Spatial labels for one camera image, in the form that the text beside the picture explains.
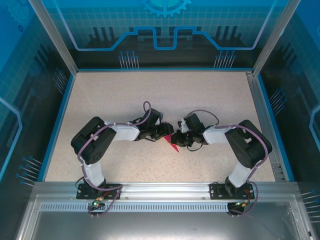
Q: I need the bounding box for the pink square paper sheet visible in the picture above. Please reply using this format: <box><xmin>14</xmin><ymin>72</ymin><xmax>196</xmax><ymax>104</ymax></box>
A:
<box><xmin>162</xmin><ymin>121</ymin><xmax>180</xmax><ymax>153</ymax></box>

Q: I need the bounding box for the blue table edge strip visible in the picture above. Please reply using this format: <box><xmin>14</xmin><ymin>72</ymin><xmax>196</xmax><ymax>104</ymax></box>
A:
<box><xmin>257</xmin><ymin>74</ymin><xmax>296</xmax><ymax>182</ymax></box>
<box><xmin>37</xmin><ymin>73</ymin><xmax>77</xmax><ymax>183</ymax></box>

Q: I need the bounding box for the small circuit board with LED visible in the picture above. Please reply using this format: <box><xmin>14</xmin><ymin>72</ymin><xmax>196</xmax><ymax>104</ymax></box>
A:
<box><xmin>233</xmin><ymin>199</ymin><xmax>252</xmax><ymax>208</ymax></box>
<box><xmin>92</xmin><ymin>196</ymin><xmax>105</xmax><ymax>209</ymax></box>

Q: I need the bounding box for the grey metal tray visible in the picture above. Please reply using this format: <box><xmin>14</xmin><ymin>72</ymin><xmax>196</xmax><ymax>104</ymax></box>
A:
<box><xmin>13</xmin><ymin>194</ymin><xmax>316</xmax><ymax>240</ymax></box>

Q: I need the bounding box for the white camera cable plug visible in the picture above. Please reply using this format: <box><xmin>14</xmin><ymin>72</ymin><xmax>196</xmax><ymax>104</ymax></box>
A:
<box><xmin>176</xmin><ymin>119</ymin><xmax>188</xmax><ymax>133</ymax></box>

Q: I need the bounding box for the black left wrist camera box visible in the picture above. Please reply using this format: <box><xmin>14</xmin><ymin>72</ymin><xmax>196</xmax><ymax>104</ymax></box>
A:
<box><xmin>161</xmin><ymin>122</ymin><xmax>175</xmax><ymax>136</ymax></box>

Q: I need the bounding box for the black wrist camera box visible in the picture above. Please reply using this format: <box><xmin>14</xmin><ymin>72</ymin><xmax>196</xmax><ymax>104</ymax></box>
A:
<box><xmin>170</xmin><ymin>132</ymin><xmax>185</xmax><ymax>146</ymax></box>
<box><xmin>161</xmin><ymin>122</ymin><xmax>175</xmax><ymax>136</ymax></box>

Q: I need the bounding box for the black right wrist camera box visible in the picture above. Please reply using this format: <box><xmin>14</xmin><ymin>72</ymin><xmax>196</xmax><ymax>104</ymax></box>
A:
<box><xmin>170</xmin><ymin>132</ymin><xmax>185</xmax><ymax>146</ymax></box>

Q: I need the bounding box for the aluminium side rail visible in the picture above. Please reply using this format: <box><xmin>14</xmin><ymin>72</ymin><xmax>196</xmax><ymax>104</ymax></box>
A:
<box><xmin>245</xmin><ymin>70</ymin><xmax>287</xmax><ymax>182</ymax></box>

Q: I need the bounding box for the aluminium mounting rail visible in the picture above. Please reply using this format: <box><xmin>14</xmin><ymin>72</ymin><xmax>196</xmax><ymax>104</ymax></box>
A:
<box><xmin>33</xmin><ymin>181</ymin><xmax>300</xmax><ymax>200</ymax></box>

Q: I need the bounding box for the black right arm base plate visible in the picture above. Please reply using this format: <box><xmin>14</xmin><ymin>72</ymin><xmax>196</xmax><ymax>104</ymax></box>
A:
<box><xmin>209</xmin><ymin>182</ymin><xmax>256</xmax><ymax>201</ymax></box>

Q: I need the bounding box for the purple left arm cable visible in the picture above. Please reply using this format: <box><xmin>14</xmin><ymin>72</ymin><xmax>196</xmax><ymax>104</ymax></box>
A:
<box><xmin>77</xmin><ymin>100</ymin><xmax>153</xmax><ymax>218</ymax></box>

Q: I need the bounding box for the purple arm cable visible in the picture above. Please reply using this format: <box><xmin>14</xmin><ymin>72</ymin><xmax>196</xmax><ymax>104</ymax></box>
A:
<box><xmin>189</xmin><ymin>108</ymin><xmax>274</xmax><ymax>217</ymax></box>
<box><xmin>77</xmin><ymin>100</ymin><xmax>153</xmax><ymax>218</ymax></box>

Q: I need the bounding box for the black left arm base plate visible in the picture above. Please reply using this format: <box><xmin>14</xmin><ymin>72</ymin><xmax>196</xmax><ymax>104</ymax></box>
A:
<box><xmin>76</xmin><ymin>183</ymin><xmax>123</xmax><ymax>201</ymax></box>

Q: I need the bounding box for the slotted aluminium cable duct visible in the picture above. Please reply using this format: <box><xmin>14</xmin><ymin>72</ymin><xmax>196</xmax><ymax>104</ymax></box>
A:
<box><xmin>38</xmin><ymin>202</ymin><xmax>251</xmax><ymax>214</ymax></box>

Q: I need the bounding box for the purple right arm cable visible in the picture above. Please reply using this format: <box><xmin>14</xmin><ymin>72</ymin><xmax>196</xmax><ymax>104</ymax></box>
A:
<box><xmin>189</xmin><ymin>108</ymin><xmax>274</xmax><ymax>217</ymax></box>

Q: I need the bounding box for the blue printed enclosure panel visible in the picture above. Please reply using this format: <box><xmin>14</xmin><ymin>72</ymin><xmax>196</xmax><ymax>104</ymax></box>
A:
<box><xmin>0</xmin><ymin>0</ymin><xmax>76</xmax><ymax>240</ymax></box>
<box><xmin>39</xmin><ymin>0</ymin><xmax>288</xmax><ymax>70</ymax></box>
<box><xmin>259</xmin><ymin>0</ymin><xmax>320</xmax><ymax>240</ymax></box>

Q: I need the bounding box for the aluminium enclosure post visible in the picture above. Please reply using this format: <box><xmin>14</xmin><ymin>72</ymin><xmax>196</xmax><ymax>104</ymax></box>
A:
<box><xmin>27</xmin><ymin>0</ymin><xmax>80</xmax><ymax>75</ymax></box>
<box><xmin>251</xmin><ymin>0</ymin><xmax>304</xmax><ymax>77</ymax></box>

